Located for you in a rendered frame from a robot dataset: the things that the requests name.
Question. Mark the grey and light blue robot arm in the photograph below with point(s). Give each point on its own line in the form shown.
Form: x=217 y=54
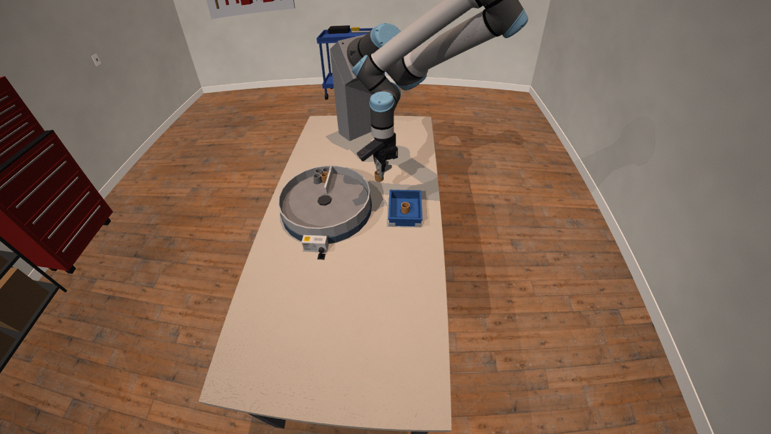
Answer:
x=387 y=49

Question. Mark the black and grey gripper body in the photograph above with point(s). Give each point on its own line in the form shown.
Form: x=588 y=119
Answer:
x=388 y=151

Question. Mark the blue plastic crate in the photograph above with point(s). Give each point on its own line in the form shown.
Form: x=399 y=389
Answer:
x=396 y=217

